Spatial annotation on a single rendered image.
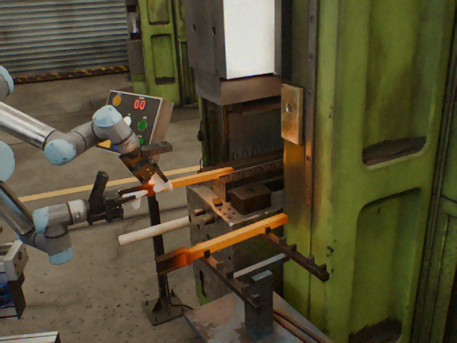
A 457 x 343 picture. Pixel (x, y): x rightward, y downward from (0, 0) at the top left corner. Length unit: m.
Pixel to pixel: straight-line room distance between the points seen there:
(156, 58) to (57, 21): 3.31
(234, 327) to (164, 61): 5.27
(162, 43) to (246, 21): 4.94
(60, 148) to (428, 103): 1.11
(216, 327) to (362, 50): 0.89
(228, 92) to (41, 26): 7.95
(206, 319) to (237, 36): 0.87
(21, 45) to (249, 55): 8.07
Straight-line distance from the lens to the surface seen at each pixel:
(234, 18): 1.44
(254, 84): 1.56
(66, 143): 1.40
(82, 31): 9.34
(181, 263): 1.28
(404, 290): 1.84
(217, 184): 1.67
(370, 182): 1.43
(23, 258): 1.91
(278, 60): 1.38
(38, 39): 9.35
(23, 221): 1.60
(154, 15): 6.34
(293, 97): 1.36
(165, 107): 1.99
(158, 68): 6.42
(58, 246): 1.55
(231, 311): 1.49
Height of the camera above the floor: 1.66
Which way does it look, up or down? 23 degrees down
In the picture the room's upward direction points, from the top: 3 degrees counter-clockwise
